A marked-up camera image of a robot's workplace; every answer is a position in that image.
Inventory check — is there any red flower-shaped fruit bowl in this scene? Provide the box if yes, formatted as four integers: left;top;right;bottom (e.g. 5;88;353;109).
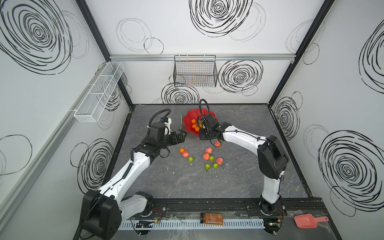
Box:
183;109;205;135

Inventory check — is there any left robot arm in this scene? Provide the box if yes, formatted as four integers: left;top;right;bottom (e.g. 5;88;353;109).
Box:
74;130;187;240

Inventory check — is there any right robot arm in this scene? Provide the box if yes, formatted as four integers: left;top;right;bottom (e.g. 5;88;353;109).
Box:
199;121;289;216

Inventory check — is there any pink plastic scoop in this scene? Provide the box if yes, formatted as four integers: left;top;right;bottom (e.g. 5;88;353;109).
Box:
294;214;329;229

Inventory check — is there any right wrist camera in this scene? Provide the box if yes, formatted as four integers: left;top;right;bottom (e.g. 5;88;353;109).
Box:
202;114;220;129

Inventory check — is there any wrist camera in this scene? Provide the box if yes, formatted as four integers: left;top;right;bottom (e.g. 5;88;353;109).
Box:
202;114;220;129
148;117;172;140

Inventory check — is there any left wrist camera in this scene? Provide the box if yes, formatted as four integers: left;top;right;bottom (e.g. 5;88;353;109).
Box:
148;117;172;140

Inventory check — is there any black wire basket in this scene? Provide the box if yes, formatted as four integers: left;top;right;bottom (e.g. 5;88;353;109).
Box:
173;55;219;88

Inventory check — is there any black mounting rail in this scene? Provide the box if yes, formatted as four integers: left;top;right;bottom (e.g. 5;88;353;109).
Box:
86;197;326;217

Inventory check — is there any white mesh wall shelf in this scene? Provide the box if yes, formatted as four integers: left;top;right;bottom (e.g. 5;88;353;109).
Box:
74;62;125;123

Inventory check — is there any white slotted cable duct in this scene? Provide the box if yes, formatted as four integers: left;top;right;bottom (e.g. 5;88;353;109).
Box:
119;219;265;231

